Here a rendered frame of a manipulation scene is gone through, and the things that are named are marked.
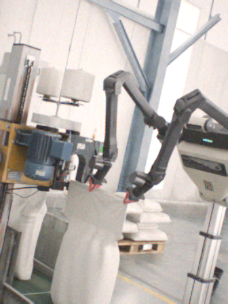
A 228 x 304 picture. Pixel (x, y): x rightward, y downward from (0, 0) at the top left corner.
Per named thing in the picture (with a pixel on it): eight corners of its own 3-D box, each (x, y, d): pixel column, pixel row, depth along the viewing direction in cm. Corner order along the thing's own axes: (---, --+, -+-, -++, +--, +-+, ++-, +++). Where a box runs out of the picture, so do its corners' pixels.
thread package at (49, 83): (64, 100, 276) (70, 71, 275) (44, 95, 266) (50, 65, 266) (49, 98, 287) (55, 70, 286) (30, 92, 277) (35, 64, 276)
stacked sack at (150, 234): (168, 243, 627) (171, 232, 626) (134, 244, 581) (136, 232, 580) (145, 234, 657) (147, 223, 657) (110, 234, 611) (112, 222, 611)
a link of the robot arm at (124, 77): (128, 66, 244) (117, 63, 252) (111, 85, 241) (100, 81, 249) (167, 121, 272) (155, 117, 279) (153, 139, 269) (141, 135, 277)
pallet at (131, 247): (163, 252, 627) (165, 241, 626) (97, 256, 541) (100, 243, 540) (119, 234, 684) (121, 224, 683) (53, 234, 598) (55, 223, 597)
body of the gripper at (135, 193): (125, 188, 240) (134, 180, 236) (138, 190, 247) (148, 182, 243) (129, 199, 237) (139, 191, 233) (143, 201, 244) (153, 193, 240)
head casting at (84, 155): (91, 184, 293) (101, 136, 291) (60, 180, 276) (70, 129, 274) (62, 174, 314) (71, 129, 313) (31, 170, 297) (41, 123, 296)
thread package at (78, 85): (96, 106, 258) (102, 74, 257) (72, 100, 246) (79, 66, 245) (77, 102, 270) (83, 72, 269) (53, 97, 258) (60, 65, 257)
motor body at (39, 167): (57, 183, 249) (66, 136, 248) (32, 180, 239) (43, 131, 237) (41, 177, 260) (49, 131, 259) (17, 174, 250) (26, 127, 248)
